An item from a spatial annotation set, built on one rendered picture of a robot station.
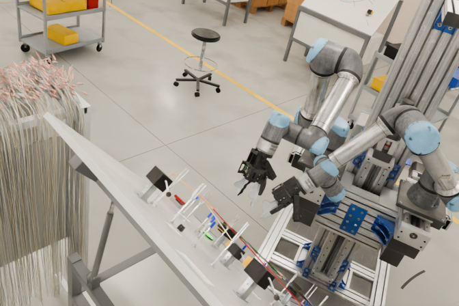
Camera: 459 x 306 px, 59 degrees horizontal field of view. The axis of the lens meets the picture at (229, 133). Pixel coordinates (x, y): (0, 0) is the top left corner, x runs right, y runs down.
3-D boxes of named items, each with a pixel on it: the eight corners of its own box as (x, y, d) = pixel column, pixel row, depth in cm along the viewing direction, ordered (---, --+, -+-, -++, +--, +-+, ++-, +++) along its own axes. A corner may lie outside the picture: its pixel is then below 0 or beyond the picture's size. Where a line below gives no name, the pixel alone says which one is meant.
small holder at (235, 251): (231, 275, 118) (248, 256, 119) (215, 257, 125) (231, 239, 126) (239, 281, 121) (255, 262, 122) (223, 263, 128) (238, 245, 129)
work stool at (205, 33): (169, 89, 482) (176, 34, 446) (186, 72, 531) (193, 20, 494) (213, 103, 476) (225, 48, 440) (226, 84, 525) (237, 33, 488)
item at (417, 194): (407, 184, 204) (416, 169, 199) (438, 197, 200) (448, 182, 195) (405, 201, 192) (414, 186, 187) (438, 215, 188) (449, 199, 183)
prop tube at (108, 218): (94, 276, 143) (113, 208, 131) (98, 282, 142) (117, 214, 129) (86, 280, 141) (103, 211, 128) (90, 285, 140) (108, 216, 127)
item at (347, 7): (345, 95, 570) (395, -27, 482) (282, 60, 633) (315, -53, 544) (370, 86, 618) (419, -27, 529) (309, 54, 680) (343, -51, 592)
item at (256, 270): (255, 317, 89) (282, 285, 91) (228, 285, 98) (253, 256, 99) (266, 324, 92) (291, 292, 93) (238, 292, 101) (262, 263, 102)
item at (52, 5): (78, 37, 551) (78, -47, 493) (104, 51, 532) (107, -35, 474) (8, 53, 476) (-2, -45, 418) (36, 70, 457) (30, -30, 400)
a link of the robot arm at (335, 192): (341, 180, 176) (330, 164, 171) (349, 198, 167) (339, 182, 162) (324, 188, 178) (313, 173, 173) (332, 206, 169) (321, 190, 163)
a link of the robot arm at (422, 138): (462, 183, 184) (416, 102, 157) (482, 206, 171) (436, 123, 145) (437, 196, 187) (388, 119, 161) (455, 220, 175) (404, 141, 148)
